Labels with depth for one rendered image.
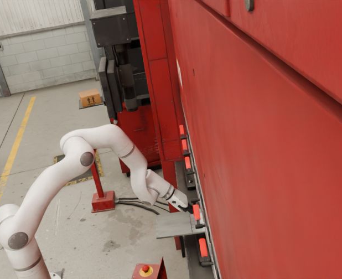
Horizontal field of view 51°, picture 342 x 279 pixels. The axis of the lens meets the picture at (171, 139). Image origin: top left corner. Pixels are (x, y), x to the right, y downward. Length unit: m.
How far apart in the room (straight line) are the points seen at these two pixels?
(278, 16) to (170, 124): 2.38
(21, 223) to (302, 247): 1.30
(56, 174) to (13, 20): 7.24
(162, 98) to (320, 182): 2.29
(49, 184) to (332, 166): 1.35
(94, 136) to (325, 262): 1.35
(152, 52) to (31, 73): 6.51
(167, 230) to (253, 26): 1.69
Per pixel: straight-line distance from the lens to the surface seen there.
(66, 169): 1.44
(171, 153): 2.63
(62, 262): 3.43
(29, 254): 1.60
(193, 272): 1.82
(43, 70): 8.67
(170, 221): 1.91
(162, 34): 2.34
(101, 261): 3.29
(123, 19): 2.50
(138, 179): 1.63
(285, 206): 0.26
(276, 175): 0.27
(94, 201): 3.81
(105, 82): 2.56
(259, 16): 0.20
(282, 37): 0.16
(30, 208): 1.48
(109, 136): 1.49
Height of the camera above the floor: 2.21
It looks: 26 degrees down
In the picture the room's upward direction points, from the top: 9 degrees counter-clockwise
